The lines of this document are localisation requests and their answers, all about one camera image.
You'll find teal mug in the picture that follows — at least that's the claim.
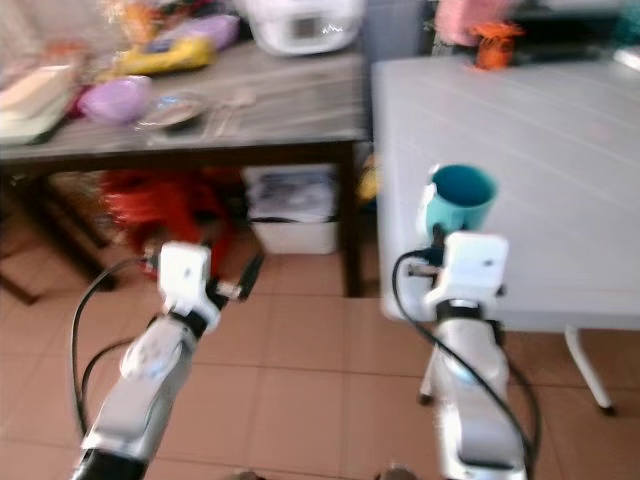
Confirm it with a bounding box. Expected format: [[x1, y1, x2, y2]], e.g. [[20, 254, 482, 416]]
[[419, 163, 500, 243]]

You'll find white storage box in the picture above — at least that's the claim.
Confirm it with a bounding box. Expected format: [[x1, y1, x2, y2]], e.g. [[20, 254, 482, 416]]
[[244, 164, 342, 255]]

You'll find red plastic stool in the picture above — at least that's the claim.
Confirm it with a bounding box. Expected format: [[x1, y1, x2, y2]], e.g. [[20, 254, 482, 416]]
[[104, 170, 233, 278]]

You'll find white folding table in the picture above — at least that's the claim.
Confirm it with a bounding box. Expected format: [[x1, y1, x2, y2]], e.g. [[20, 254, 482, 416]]
[[370, 55, 640, 416]]

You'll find pale spoon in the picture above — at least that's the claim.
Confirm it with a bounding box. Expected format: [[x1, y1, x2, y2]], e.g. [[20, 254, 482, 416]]
[[210, 89, 258, 137]]

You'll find grey table with dark legs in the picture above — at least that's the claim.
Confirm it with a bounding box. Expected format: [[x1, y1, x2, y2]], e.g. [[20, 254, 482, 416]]
[[0, 42, 371, 301]]

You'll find clear glass dish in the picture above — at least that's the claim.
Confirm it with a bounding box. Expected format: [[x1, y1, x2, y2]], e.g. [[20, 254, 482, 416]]
[[137, 91, 212, 132]]

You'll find orange plastic object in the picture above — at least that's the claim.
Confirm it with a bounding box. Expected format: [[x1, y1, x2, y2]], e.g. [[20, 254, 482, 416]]
[[474, 21, 525, 72]]

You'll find purple plastic bowl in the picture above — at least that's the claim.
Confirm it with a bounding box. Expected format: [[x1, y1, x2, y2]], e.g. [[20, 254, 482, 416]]
[[77, 76, 154, 127]]

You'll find yellow packet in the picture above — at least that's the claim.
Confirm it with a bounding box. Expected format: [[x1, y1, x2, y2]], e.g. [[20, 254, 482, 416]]
[[115, 38, 214, 79]]

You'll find pink cloth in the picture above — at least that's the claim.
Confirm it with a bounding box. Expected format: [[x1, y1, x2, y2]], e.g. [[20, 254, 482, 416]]
[[435, 0, 513, 46]]

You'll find beige tray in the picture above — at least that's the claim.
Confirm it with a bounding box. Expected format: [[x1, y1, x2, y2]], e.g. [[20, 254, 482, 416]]
[[0, 64, 79, 146]]

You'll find purple plastic container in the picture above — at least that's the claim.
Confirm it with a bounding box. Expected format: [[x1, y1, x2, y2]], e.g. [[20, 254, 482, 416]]
[[150, 14, 241, 55]]

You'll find white rice cooker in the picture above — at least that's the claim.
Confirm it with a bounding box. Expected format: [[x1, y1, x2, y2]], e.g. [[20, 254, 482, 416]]
[[238, 0, 367, 58]]

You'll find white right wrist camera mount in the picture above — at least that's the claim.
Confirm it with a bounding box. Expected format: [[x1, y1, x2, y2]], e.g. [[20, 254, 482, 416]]
[[423, 231, 510, 309]]

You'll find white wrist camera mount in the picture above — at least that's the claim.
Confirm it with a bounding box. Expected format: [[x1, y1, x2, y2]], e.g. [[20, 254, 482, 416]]
[[157, 241, 221, 333], [423, 231, 510, 309]]

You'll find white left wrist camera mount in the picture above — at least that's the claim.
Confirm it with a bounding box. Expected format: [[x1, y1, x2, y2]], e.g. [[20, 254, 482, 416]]
[[157, 241, 221, 333]]

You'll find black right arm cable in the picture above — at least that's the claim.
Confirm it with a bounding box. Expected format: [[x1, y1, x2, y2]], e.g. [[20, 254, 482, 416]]
[[392, 248, 543, 471]]

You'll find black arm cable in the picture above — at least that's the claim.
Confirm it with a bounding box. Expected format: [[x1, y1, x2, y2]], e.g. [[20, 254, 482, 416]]
[[69, 256, 161, 441], [392, 248, 543, 471]]

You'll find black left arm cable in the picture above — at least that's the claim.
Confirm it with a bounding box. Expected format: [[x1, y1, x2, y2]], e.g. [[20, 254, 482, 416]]
[[69, 256, 161, 441]]

